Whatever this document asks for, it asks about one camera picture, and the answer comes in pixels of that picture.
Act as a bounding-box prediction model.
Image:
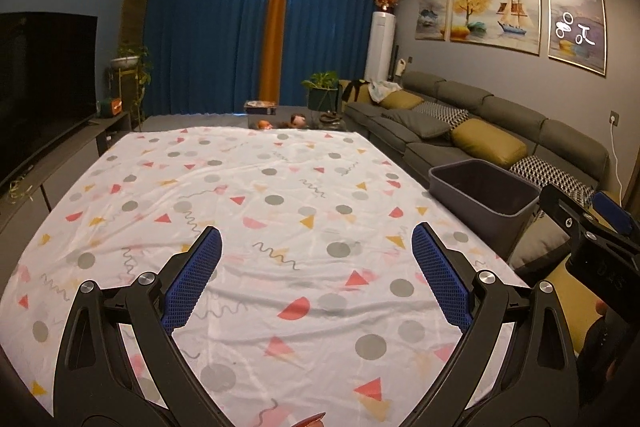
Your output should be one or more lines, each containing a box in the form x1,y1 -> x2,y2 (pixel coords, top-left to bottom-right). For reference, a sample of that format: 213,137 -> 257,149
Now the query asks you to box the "white cloth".
369,81 -> 401,102

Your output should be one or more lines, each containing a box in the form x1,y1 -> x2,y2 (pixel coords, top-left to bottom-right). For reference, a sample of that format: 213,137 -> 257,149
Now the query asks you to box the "dark coffee table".
136,104 -> 361,135

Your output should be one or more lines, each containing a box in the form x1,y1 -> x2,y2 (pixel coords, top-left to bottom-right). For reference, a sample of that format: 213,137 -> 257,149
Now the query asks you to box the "large yellow seat cushion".
542,252 -> 601,358

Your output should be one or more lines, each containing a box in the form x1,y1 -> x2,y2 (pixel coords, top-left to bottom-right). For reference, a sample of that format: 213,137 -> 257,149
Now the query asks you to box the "small framed landscape painting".
416,0 -> 451,42

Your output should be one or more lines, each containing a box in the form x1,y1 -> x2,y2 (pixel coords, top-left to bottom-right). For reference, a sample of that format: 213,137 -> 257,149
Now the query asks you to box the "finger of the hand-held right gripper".
594,191 -> 640,250
539,184 -> 596,242

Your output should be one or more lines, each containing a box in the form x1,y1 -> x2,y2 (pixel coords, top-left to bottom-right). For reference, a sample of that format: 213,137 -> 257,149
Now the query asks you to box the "plump grey cushion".
507,219 -> 571,275

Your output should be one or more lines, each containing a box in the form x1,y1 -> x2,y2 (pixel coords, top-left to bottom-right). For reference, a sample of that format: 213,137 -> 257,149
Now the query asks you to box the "person's right forearm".
575,314 -> 640,427

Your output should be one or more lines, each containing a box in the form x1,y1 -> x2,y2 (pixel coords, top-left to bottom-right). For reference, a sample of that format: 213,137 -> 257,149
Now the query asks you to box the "white standing air conditioner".
364,12 -> 397,82

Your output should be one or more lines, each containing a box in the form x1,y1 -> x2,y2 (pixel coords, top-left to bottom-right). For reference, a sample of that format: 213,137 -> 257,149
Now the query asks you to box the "large framed sailboat painting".
448,0 -> 542,56

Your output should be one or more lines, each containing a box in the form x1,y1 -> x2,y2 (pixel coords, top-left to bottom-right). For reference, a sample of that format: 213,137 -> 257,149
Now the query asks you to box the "orange curtain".
260,0 -> 292,102

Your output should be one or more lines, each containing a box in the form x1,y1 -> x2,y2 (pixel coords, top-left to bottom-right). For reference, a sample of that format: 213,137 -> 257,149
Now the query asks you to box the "blue curtain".
280,0 -> 398,105
142,0 -> 278,118

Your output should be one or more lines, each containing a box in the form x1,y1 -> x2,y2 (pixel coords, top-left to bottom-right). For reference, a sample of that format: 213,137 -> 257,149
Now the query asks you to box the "small yellow cushion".
378,91 -> 425,110

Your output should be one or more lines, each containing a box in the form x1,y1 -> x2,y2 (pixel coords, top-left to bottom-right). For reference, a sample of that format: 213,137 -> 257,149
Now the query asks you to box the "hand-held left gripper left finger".
52,226 -> 229,427

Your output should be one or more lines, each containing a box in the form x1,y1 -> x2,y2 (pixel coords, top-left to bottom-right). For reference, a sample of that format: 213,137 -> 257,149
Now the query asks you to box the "potted plant white pot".
111,44 -> 153,85

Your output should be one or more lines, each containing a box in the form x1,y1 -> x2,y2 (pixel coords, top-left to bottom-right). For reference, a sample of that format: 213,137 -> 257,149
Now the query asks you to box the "big yellow cushion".
450,118 -> 528,168

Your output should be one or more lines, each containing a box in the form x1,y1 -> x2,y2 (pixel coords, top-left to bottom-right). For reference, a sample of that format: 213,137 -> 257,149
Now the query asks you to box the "black white patterned cushion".
510,155 -> 596,202
414,102 -> 471,130

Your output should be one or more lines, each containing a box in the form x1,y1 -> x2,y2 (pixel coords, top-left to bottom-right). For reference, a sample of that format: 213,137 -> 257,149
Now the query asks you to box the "patterned white tablecloth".
0,126 -> 521,427

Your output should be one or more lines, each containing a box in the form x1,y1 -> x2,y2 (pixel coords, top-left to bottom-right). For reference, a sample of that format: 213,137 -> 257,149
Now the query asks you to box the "grey television cabinet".
0,112 -> 133,248

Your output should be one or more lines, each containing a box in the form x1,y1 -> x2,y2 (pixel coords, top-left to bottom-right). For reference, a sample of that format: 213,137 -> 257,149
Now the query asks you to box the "potted plant dark pot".
301,71 -> 341,112

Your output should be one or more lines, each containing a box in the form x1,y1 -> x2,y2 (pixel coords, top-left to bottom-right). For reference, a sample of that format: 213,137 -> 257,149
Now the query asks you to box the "white cable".
611,124 -> 626,202

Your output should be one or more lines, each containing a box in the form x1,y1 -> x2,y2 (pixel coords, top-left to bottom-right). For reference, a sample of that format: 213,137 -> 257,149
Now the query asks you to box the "tall plant stand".
117,67 -> 143,130

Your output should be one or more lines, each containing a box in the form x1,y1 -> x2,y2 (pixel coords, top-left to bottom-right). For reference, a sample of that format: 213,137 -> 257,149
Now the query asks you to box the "grey plastic bin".
428,159 -> 537,258

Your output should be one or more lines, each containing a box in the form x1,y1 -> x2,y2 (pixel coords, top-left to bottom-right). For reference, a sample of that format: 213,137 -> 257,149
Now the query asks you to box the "tall framed landscape painting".
547,0 -> 607,76

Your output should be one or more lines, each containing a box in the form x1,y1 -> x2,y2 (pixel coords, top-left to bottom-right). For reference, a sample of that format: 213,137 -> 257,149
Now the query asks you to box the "grey sofa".
340,71 -> 613,288

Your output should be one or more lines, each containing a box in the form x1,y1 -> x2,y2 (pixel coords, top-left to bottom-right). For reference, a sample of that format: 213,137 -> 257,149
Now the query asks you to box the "flat grey cushion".
385,109 -> 446,138

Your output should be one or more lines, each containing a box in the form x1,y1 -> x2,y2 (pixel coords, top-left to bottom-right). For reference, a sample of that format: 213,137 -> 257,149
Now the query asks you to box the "black television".
0,12 -> 99,188

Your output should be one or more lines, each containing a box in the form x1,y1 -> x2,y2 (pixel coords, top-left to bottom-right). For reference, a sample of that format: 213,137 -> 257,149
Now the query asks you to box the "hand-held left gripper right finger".
404,222 -> 581,427

